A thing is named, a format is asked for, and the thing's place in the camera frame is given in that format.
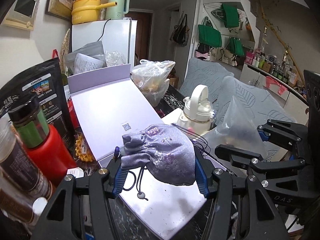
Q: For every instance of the blue leaf cushion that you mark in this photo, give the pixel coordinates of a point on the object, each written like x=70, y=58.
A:
x=258, y=103
x=200, y=72

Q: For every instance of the dark brown door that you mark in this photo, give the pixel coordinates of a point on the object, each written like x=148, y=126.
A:
x=143, y=32

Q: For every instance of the large green tote bag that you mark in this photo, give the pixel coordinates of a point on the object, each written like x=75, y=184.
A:
x=208, y=35

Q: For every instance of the light green electric kettle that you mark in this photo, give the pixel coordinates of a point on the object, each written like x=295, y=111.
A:
x=119, y=11

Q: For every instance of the dark hanging handbag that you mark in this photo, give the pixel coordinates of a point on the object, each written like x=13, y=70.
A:
x=180, y=34

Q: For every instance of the rear blue leaf cushion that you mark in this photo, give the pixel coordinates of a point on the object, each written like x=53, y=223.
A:
x=200, y=72

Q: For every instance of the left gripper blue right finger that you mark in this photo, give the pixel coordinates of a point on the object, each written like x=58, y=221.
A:
x=202, y=173

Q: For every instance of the green lidded spice jar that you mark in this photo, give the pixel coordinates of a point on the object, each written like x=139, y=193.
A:
x=29, y=121

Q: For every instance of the yellow enamel pot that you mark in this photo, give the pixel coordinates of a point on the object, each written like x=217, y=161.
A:
x=85, y=11

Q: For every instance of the front blue leaf cushion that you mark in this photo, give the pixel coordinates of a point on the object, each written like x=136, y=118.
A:
x=258, y=103

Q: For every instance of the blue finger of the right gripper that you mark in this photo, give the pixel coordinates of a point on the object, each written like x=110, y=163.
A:
x=263, y=134

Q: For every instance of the upper green tote bag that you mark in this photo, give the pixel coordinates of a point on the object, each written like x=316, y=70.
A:
x=230, y=16

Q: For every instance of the white mini fridge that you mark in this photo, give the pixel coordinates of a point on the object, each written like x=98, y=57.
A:
x=116, y=35

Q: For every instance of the wall intercom panel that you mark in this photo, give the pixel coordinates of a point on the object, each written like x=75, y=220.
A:
x=22, y=14

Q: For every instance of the lavender drawstring pouch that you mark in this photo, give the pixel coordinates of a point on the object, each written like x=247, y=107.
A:
x=164, y=150

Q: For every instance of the cream cinnamoroll water bottle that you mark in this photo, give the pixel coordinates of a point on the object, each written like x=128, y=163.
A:
x=198, y=115

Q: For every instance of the clear plastic zip bag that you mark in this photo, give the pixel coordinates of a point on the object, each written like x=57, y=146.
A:
x=236, y=130

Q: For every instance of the brown powder jar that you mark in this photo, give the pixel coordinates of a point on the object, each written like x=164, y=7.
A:
x=19, y=169

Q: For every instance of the lower green tote bag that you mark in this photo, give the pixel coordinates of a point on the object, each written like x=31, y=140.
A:
x=235, y=47

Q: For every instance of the white plastic food bag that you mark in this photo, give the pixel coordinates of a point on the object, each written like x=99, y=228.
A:
x=151, y=78

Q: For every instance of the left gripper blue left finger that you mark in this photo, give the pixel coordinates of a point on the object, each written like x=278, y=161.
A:
x=119, y=177

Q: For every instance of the red lidded bottle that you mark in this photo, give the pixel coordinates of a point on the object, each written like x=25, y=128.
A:
x=52, y=157

